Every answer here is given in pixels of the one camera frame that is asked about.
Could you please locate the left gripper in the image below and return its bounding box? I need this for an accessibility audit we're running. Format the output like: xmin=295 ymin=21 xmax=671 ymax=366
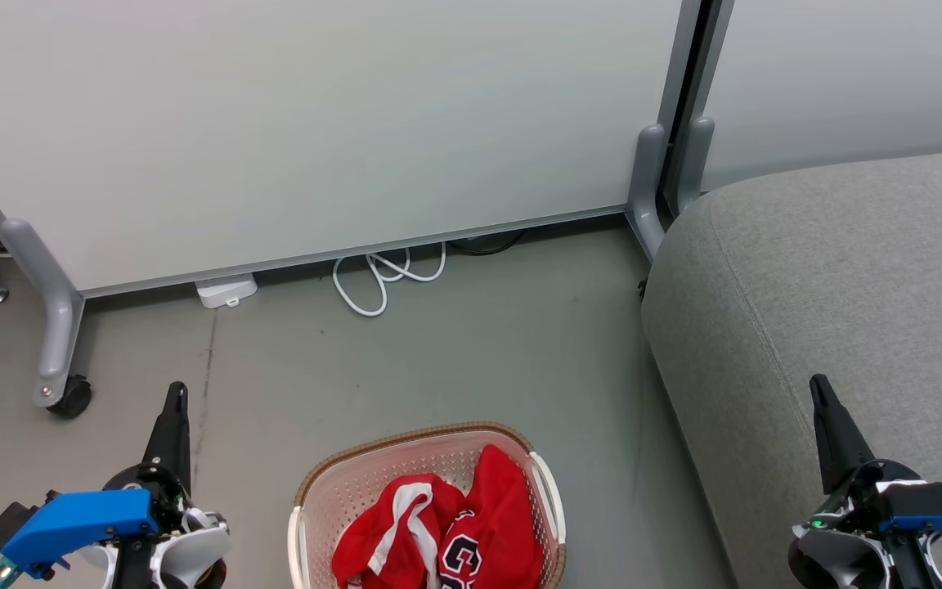
xmin=103 ymin=381 xmax=231 ymax=589

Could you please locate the black caster wheel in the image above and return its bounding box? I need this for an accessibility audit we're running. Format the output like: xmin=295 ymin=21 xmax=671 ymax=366
xmin=47 ymin=375 xmax=93 ymax=420

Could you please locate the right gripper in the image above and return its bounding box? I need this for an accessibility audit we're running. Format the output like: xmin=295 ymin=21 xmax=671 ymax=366
xmin=788 ymin=374 xmax=942 ymax=589

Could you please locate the narrow white partition panel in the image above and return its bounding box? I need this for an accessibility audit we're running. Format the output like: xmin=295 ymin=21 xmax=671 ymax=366
xmin=688 ymin=0 xmax=942 ymax=193

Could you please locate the red garment with white stripe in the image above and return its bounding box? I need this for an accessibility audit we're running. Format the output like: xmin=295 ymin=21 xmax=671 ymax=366
xmin=330 ymin=473 xmax=465 ymax=589

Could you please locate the large white partition panel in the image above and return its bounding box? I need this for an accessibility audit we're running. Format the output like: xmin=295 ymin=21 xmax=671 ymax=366
xmin=0 ymin=0 xmax=702 ymax=299

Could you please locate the grey partition leg with caster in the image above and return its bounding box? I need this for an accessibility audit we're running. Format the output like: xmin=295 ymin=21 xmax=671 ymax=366
xmin=0 ymin=217 xmax=85 ymax=408

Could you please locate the looped white cable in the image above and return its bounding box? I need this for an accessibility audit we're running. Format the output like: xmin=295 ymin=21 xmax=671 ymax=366
xmin=332 ymin=242 xmax=447 ymax=317

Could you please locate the grey fabric sofa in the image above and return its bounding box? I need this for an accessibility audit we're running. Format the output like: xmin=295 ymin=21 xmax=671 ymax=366
xmin=641 ymin=147 xmax=942 ymax=589

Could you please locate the small white power adapter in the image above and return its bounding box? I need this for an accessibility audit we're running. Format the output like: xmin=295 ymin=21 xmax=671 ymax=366
xmin=195 ymin=274 xmax=259 ymax=309

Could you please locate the cream plastic laundry basket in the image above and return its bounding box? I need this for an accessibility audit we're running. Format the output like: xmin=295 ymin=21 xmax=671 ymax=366
xmin=288 ymin=421 xmax=567 ymax=589

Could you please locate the black floor cable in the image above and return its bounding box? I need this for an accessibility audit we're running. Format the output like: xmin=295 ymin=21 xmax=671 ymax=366
xmin=448 ymin=232 xmax=526 ymax=256

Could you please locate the red garment with letters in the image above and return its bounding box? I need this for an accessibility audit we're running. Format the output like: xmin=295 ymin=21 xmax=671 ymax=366
xmin=437 ymin=444 xmax=545 ymax=589

